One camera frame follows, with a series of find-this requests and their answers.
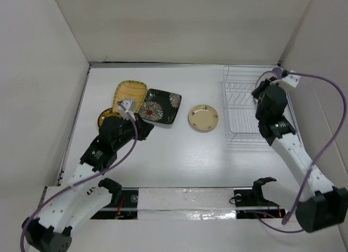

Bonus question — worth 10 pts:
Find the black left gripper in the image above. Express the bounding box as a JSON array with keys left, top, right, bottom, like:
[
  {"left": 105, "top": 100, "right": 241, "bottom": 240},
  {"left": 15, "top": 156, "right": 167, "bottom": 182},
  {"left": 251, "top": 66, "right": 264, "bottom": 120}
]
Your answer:
[{"left": 114, "top": 112, "right": 154, "bottom": 150}]

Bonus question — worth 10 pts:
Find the white plate with red pattern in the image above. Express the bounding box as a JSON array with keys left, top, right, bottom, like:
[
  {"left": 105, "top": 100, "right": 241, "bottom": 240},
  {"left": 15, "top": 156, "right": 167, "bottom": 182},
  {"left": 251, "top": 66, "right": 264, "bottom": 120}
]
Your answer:
[{"left": 251, "top": 71, "right": 277, "bottom": 105}]

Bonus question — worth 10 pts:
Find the black square floral plate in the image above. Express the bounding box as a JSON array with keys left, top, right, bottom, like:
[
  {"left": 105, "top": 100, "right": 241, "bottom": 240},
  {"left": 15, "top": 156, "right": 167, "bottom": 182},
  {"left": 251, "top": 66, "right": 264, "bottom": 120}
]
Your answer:
[{"left": 139, "top": 89, "right": 182, "bottom": 124}]

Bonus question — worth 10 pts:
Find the yellow brown rimmed round plate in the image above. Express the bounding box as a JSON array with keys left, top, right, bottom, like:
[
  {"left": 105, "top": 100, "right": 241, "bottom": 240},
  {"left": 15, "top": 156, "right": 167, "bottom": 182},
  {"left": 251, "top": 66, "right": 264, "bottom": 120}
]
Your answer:
[{"left": 97, "top": 108, "right": 121, "bottom": 128}]

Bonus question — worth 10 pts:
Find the yellow bamboo pattern tray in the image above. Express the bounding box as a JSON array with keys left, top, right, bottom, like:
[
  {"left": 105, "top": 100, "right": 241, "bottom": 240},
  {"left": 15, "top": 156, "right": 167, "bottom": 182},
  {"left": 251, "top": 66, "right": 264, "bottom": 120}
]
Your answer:
[{"left": 112, "top": 80, "right": 147, "bottom": 113}]

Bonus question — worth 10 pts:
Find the cream plate with red flowers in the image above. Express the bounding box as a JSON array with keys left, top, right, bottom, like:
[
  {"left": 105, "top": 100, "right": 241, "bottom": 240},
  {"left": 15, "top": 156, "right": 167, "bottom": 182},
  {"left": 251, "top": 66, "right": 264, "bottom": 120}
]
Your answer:
[{"left": 188, "top": 104, "right": 219, "bottom": 132}]

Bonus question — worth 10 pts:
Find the purple round plate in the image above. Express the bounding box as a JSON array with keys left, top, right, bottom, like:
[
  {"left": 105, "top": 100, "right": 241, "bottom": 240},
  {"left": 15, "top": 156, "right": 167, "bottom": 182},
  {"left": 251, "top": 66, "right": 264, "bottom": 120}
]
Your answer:
[{"left": 271, "top": 67, "right": 283, "bottom": 79}]

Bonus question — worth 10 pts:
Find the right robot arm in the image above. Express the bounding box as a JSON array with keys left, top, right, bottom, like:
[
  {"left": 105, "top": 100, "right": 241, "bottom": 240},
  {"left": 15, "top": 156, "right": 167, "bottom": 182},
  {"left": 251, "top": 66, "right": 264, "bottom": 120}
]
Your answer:
[{"left": 251, "top": 71, "right": 347, "bottom": 233}]

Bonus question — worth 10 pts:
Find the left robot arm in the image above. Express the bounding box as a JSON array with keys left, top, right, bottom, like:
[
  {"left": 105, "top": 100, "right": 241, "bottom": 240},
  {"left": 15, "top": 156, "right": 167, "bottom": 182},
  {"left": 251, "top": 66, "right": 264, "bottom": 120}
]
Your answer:
[{"left": 20, "top": 114, "right": 154, "bottom": 251}]

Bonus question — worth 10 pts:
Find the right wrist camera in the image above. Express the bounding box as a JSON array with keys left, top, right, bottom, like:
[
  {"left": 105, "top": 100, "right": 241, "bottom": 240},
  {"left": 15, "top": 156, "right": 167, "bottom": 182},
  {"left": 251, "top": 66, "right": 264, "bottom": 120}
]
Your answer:
[{"left": 276, "top": 70, "right": 301, "bottom": 91}]

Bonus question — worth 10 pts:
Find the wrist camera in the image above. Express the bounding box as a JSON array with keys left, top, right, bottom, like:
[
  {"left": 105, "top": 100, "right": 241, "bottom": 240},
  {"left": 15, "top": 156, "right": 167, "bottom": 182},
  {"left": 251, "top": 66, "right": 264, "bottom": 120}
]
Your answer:
[
  {"left": 276, "top": 70, "right": 301, "bottom": 91},
  {"left": 117, "top": 98, "right": 136, "bottom": 121}
]

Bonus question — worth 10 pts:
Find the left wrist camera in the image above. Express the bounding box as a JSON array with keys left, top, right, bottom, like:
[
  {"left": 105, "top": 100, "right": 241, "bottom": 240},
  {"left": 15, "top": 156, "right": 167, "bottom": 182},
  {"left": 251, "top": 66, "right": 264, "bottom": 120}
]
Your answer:
[{"left": 117, "top": 98, "right": 136, "bottom": 121}]

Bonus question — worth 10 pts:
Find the white wire dish rack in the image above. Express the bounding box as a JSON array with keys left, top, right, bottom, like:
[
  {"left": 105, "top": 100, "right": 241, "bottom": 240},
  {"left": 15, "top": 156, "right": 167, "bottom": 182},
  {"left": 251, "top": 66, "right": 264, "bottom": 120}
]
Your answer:
[{"left": 222, "top": 65, "right": 294, "bottom": 144}]

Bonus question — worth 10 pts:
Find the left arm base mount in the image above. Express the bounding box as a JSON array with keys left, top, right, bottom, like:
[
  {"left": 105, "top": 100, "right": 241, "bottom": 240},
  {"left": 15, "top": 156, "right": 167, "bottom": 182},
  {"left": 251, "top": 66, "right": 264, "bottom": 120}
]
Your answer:
[{"left": 91, "top": 178, "right": 139, "bottom": 220}]

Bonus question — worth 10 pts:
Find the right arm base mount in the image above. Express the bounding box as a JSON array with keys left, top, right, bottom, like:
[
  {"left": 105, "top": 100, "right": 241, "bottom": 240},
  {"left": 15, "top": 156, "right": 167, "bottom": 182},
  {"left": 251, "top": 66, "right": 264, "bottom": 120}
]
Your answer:
[{"left": 229, "top": 177, "right": 285, "bottom": 218}]

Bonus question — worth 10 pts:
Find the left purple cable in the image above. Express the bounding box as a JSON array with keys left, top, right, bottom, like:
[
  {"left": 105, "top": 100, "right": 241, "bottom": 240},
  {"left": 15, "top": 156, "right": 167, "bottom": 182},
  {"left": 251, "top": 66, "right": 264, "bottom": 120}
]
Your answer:
[{"left": 20, "top": 101, "right": 138, "bottom": 252}]

